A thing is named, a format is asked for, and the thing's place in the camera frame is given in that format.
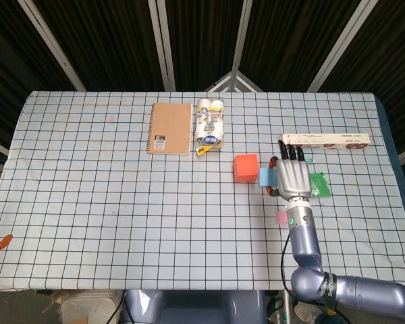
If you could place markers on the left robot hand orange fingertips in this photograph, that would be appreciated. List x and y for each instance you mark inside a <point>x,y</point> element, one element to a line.
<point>3,242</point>

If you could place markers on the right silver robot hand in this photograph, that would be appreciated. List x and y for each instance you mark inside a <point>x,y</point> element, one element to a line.
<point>293,179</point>

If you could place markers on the blue foam cube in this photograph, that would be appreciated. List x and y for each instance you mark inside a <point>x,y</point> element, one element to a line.
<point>266,177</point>

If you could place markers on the small pink foam cube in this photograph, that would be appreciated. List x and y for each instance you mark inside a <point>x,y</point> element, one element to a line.
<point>281,217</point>

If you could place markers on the green marker pen black cap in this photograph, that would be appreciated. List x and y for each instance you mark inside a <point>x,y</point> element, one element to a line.
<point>310,160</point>

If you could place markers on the green foil packet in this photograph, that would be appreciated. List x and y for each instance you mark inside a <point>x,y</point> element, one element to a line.
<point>320,185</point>

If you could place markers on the large orange foam cube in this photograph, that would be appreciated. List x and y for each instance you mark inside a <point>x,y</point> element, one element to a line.
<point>245,168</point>

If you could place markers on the long baking paper box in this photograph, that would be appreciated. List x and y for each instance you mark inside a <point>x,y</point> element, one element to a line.
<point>330,141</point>

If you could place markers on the pack of tissue rolls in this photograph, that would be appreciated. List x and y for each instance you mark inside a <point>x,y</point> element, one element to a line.
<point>209,126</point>

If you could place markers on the white plastic bin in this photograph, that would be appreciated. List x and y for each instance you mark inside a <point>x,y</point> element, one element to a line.
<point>87,307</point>

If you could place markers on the checkered light blue tablecloth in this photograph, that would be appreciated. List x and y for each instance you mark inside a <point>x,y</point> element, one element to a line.
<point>121,202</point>

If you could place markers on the brown spiral notebook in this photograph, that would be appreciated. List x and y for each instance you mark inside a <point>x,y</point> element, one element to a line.
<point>170,130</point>

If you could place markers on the white sneaker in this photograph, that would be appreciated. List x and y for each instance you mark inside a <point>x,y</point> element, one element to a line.
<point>305,311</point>

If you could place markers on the blue-grey robot torso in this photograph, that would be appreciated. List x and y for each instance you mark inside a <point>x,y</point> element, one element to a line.
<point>195,307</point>

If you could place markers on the white triangular frame stand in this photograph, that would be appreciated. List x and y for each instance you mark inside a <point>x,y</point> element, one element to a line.
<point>233,82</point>

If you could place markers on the black folding screen white frame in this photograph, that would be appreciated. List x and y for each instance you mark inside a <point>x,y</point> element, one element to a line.
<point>104,40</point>

